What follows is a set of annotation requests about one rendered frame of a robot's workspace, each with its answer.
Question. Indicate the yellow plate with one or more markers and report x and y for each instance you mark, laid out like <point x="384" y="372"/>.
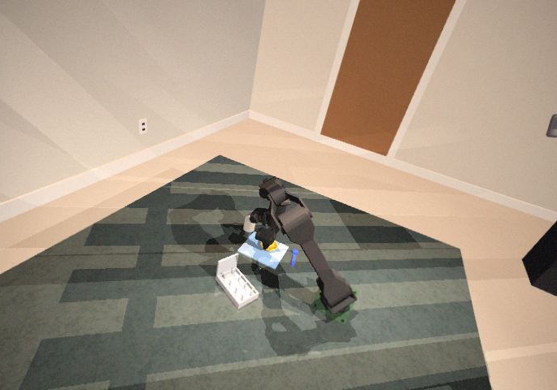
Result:
<point x="271" y="247"/>

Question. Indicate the white cylinder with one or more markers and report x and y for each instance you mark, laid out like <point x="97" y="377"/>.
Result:
<point x="248" y="226"/>

